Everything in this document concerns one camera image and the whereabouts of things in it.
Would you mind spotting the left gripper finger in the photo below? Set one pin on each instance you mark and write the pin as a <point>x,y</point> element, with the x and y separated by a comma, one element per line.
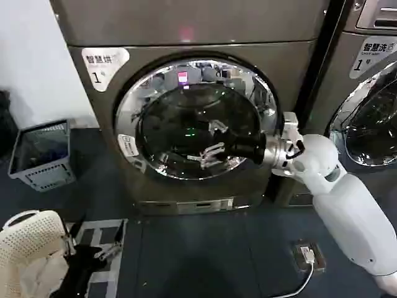
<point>68,240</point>
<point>112,248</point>

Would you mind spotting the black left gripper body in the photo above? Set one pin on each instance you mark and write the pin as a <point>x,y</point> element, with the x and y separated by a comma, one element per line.
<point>83,267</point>

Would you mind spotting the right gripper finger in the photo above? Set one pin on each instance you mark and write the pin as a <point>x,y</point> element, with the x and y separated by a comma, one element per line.
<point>212,153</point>
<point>218,125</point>

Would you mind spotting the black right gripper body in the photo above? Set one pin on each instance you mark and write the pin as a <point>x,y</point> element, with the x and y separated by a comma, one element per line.
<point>246,146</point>

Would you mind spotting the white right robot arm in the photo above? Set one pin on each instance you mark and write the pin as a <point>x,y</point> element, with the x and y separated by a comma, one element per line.
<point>344,205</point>

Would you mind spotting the grey floor mat white lines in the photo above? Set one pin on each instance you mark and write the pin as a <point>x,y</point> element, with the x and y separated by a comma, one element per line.
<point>102,232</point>

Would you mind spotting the white perforated laundry basket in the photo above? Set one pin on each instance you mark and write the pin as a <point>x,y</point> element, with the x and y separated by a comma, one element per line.
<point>28,236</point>

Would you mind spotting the cream cloth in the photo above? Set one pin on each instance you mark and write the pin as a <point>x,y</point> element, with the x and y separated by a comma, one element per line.
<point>43,276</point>

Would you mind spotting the round glass dryer door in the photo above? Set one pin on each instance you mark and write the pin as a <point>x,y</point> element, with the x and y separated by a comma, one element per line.
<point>173,130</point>

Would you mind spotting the small white door sticker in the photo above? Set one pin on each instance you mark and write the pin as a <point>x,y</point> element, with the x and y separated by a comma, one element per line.
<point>127,145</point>

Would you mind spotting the grey perforated plastic basket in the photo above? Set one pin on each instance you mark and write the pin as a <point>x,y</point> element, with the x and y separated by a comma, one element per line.
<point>40,149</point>

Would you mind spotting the grey front-load dryer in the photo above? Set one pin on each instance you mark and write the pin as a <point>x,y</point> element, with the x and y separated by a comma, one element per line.
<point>192,28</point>

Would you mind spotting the grey washing machine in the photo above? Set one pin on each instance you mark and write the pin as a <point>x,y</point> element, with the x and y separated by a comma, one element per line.
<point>338,62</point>

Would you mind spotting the silver number label sticker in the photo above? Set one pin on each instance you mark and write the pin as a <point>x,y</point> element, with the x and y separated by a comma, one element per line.
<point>105,66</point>

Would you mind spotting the round glass washer door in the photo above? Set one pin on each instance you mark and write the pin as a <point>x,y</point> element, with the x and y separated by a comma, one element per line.
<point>372,124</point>

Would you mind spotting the brown floor socket box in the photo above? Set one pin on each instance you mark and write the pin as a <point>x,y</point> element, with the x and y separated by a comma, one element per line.
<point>310,257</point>

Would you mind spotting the black bag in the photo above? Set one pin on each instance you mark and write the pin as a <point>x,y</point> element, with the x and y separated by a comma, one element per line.
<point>7,124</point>

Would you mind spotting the silver washer label sticker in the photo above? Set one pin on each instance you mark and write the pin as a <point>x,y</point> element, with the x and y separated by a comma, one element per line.
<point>370,60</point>

